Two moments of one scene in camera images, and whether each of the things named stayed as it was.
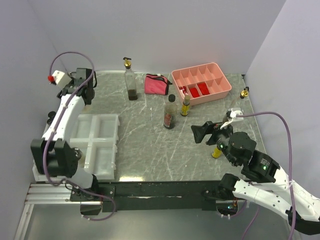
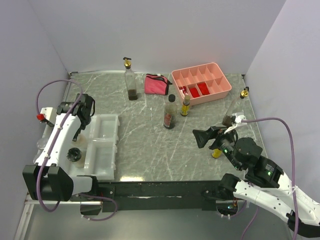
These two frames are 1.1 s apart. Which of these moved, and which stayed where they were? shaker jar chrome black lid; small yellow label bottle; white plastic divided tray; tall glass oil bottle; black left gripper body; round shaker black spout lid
Moved: black left gripper body; round shaker black spout lid
Stayed: shaker jar chrome black lid; white plastic divided tray; small yellow label bottle; tall glass oil bottle
